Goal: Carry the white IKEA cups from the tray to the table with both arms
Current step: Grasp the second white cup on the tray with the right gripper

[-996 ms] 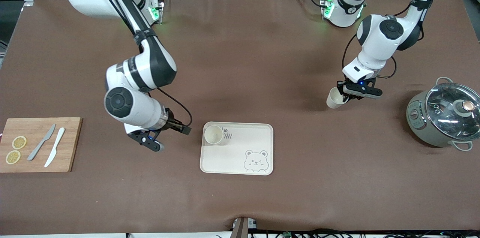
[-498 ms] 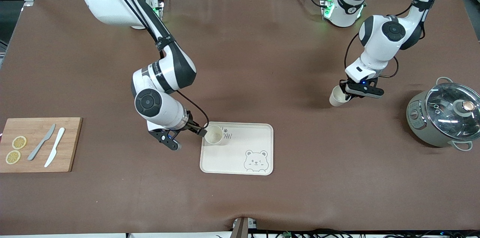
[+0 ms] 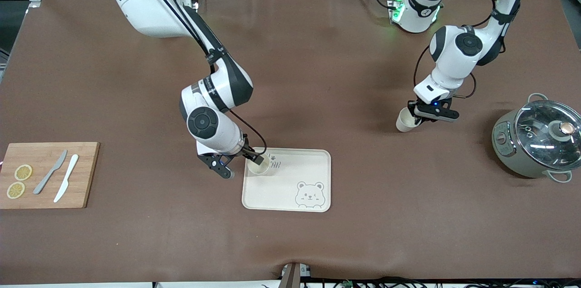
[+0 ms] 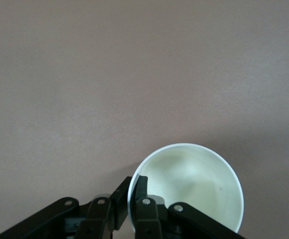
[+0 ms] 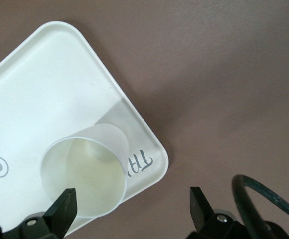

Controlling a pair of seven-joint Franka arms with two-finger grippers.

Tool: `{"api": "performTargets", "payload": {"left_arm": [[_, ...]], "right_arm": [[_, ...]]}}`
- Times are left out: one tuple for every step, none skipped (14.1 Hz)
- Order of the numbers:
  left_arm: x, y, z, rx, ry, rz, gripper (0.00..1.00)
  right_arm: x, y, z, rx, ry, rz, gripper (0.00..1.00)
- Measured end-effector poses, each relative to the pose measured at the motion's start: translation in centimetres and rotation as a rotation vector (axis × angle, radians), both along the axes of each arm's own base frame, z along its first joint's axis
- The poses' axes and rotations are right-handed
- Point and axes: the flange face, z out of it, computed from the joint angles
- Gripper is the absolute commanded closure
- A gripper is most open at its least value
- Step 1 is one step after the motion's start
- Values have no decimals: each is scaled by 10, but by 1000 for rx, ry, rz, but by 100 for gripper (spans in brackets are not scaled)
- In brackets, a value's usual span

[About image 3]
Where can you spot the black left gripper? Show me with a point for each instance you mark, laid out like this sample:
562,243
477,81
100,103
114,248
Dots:
420,111

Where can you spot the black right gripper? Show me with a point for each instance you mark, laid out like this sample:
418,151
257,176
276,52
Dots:
245,150

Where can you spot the white plastic cup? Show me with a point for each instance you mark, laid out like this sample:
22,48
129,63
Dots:
405,121
259,168

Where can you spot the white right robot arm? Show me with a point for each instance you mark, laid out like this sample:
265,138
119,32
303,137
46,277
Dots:
136,2

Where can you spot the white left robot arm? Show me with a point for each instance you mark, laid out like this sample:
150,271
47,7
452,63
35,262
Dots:
454,52

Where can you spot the cream tray with bear print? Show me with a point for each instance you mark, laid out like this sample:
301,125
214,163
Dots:
281,192

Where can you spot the brown table cover mat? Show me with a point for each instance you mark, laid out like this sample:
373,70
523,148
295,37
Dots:
317,75

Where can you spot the grey electric pot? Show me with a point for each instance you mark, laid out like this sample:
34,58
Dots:
513,161

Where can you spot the glass pot lid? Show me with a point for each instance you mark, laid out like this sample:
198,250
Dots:
535,143

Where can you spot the wooden cutting board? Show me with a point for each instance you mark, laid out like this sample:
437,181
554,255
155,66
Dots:
86,174

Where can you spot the white plastic knife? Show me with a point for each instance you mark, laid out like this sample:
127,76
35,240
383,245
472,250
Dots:
71,166

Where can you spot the grey plastic knife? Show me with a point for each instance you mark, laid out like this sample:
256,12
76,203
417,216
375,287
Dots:
58,164

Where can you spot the yellow lemon slice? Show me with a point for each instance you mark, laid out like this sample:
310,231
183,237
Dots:
16,190
23,172

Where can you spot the metal table edge bracket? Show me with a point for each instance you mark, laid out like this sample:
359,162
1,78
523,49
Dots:
290,276

